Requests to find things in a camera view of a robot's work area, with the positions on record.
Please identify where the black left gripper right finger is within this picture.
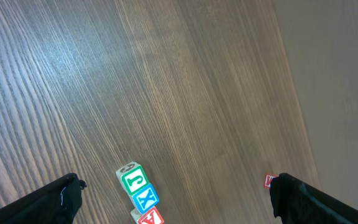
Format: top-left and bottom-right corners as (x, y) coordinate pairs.
(269, 173), (358, 224)

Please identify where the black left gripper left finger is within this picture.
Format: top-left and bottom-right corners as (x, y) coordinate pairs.
(0, 173), (86, 224)

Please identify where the green J letter block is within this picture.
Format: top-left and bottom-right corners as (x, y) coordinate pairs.
(116, 161), (149, 196)

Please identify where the blue X letter block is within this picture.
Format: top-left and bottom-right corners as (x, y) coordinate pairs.
(131, 184), (160, 214)

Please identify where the red A letter block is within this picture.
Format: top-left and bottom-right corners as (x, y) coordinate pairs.
(131, 207), (164, 224)

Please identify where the red M letter block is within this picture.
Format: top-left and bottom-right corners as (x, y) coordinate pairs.
(264, 174), (277, 189)

